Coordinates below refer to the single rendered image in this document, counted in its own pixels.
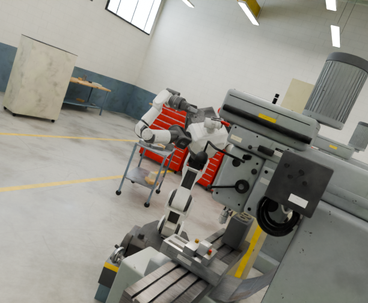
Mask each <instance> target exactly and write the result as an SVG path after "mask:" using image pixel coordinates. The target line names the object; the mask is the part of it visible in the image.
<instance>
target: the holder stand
mask: <svg viewBox="0 0 368 303"><path fill-rule="evenodd" d="M253 221H254V218H252V217H251V215H249V214H247V213H245V212H242V213H236V214H235V215H234V216H232V217H231V219H230V222H229V224H228V226H227V228H226V230H225V233H224V235H223V237H222V239H221V241H222V242H224V243H225V244H227V245H229V246H230V247H232V248H234V249H236V250H237V249H238V248H239V247H240V246H241V245H242V243H243V242H244V241H245V238H246V236H247V234H248V232H249V230H250V228H251V226H252V223H253Z"/></svg>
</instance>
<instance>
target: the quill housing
mask: <svg viewBox="0 0 368 303"><path fill-rule="evenodd" d="M230 154H231V155H233V156H236V157H238V158H240V159H242V157H243V155H246V154H249V155H251V156H252V158H251V160H247V161H245V163H242V162H240V161H237V160H236V159H233V158H231V157H230V156H228V158H227V160H226V163H225V165H224V168H223V169H222V172H221V175H220V177H219V179H218V181H217V184H216V186H235V183H236V182H237V181H238V180H242V179H244V180H246V181H247V182H248V183H249V185H250V188H249V190H248V192H246V193H244V194H240V193H238V192H237V191H236V190H235V188H215V189H214V191H213V193H212V198H213V199H214V200H215V201H217V202H219V203H220V204H222V205H224V206H225V207H228V208H229V209H231V210H233V211H235V212H237V213H242V212H244V207H245V205H246V203H247V200H248V198H249V196H250V193H251V191H252V190H253V187H254V185H255V182H256V180H257V178H258V176H259V174H260V172H261V169H262V168H263V166H264V164H265V161H266V159H265V158H263V157H261V156H258V155H256V154H254V153H252V152H250V151H247V150H245V149H243V148H240V147H238V146H234V147H232V149H231V151H230ZM242 160H243V159H242ZM252 169H256V170H257V174H252V173H251V170H252Z"/></svg>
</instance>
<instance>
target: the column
mask: <svg viewBox="0 0 368 303"><path fill-rule="evenodd" d="M261 303H368V222H367V221H365V220H362V219H360V218H358V217H356V216H354V215H351V214H350V213H348V212H345V211H344V210H341V209H339V208H337V207H335V206H332V205H330V204H328V203H326V202H324V201H322V200H320V202H319V204H318V205H317V208H316V210H315V211H314V214H313V216H312V217H311V218H308V217H306V216H304V215H303V217H302V220H301V222H300V223H299V226H298V228H297V229H296V232H295V234H294V235H293V238H292V240H291V241H290V244H289V246H288V247H287V250H286V252H285V254H284V256H283V258H282V260H281V262H280V264H279V266H278V268H277V270H276V272H275V274H274V277H273V279H272V281H271V283H270V285H269V287H268V289H267V291H266V293H265V295H264V297H263V299H262V301H261Z"/></svg>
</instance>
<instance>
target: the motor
mask: <svg viewBox="0 0 368 303"><path fill-rule="evenodd" d="M367 77H368V61H367V60H365V59H363V58H361V57H358V56H356V55H352V54H347V53H344V52H332V53H330V54H329V55H328V57H327V60H326V63H325V64H324V66H323V68H322V71H321V73H320V75H319V77H318V79H317V81H316V83H315V86H314V88H313V90H312V92H311V95H310V97H309V98H308V101H307V103H306V105H305V108H304V110H303V112H302V115H305V116H307V117H310V118H313V119H315V120H316V121H317V122H318V123H320V124H322V125H325V126H328V127H331V128H333V129H337V130H342V129H343V126H344V124H345V123H346V120H347V119H348V117H349V114H350V112H351V110H352V108H353V106H354V104H355V102H356V100H357V98H358V96H359V94H360V92H361V89H362V87H363V85H364V83H365V81H366V79H367Z"/></svg>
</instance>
